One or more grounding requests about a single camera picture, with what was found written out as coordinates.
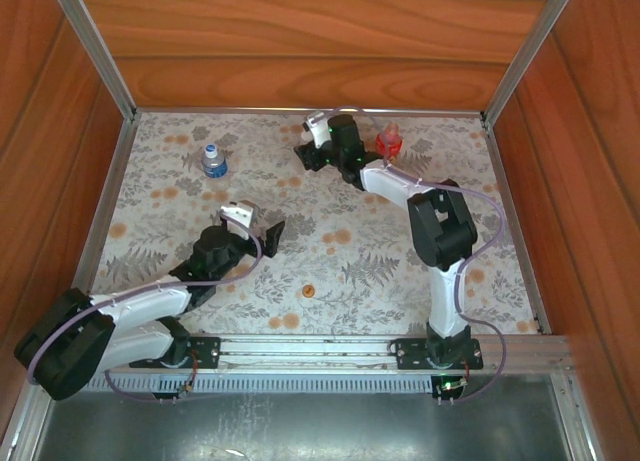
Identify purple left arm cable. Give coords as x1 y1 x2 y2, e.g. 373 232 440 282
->
27 233 264 406

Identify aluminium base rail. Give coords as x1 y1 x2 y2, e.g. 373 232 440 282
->
107 330 574 378

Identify red plastic bottle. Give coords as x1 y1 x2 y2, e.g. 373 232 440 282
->
374 121 404 161

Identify aluminium frame crossbar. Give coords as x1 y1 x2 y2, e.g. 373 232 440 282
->
134 106 486 118

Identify grey metal sheet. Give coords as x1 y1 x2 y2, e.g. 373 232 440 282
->
34 390 571 461

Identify grey slotted cable duct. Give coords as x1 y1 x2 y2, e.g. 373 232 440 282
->
89 373 436 395

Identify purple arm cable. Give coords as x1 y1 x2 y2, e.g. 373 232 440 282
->
27 233 264 406
329 105 508 407

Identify aluminium frame post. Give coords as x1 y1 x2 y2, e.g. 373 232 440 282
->
480 0 584 125
48 0 139 123

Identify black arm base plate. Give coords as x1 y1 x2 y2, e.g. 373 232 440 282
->
128 334 222 370
394 336 485 371

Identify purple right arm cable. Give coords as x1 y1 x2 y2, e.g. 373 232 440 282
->
329 105 508 407

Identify aluminium side rail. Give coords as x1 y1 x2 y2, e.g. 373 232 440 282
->
69 114 137 295
480 114 551 332

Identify blue label water bottle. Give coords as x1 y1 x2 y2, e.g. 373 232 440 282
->
201 143 230 181

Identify floral table mat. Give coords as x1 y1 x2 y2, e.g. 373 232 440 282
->
79 111 539 335

